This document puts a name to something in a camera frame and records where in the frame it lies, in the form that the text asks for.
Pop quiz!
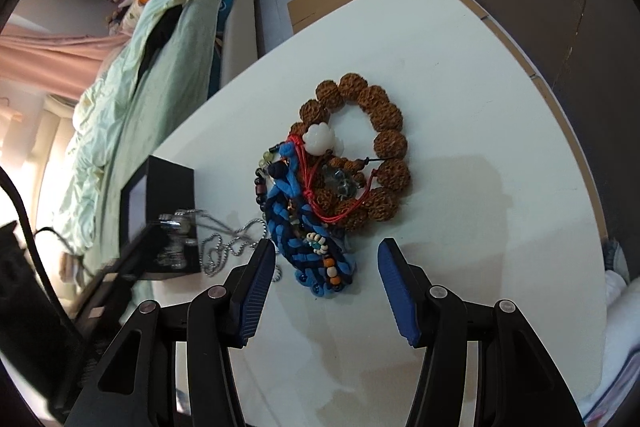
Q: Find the multicoloured small bead bracelet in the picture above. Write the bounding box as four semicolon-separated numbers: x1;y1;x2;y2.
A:
304;231;347;294

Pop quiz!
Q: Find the red string white bead bracelet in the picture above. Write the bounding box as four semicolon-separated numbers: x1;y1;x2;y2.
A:
287;123;382;225

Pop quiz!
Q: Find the brown seed bead bracelet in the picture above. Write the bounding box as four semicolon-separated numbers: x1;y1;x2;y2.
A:
290;72;412;232

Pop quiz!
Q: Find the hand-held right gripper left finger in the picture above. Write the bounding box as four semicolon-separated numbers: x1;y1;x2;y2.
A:
65;237;277;427

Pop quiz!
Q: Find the blue printed sheet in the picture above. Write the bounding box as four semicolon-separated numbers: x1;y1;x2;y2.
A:
214;0;242;94

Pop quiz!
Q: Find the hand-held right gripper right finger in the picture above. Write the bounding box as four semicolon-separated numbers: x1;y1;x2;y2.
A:
377;237;586;427

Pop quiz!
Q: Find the dark bead bracelet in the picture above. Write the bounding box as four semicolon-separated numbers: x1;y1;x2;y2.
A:
252;149;282;214

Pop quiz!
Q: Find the black jewelry box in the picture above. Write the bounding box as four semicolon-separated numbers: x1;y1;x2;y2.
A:
120;155;197;281

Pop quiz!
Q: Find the draped pink curtain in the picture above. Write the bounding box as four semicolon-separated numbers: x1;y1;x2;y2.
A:
0;26;132;84

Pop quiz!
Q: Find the light green blanket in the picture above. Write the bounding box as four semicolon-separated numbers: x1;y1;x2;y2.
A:
59;0;236;254

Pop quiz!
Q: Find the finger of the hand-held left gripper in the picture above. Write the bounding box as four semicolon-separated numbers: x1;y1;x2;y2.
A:
75;209;198;323

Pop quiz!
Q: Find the black cable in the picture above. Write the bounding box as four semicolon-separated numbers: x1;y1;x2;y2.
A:
0;166;71;325

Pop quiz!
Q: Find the black garment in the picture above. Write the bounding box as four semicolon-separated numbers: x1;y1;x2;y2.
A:
139;4;184;74

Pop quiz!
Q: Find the blue braided cord bracelet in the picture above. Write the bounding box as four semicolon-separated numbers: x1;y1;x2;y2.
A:
264;142;359;301

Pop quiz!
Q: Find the bed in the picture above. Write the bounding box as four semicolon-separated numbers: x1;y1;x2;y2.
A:
40;0;262;303

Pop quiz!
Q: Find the silver chain necklace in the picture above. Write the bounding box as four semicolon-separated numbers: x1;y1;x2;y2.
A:
196;207;284;281

